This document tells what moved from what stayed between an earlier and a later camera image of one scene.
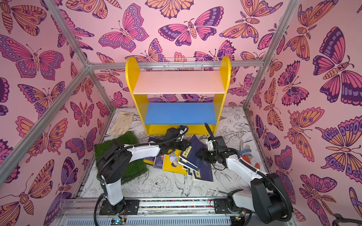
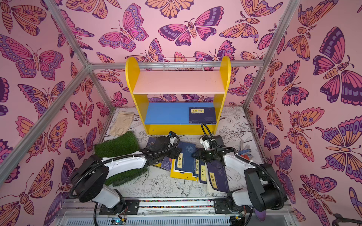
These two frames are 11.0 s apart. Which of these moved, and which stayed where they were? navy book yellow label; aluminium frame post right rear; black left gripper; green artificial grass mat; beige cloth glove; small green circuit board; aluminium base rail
Moved: black left gripper; navy book yellow label
Stayed: beige cloth glove; small green circuit board; aluminium base rail; green artificial grass mat; aluminium frame post right rear
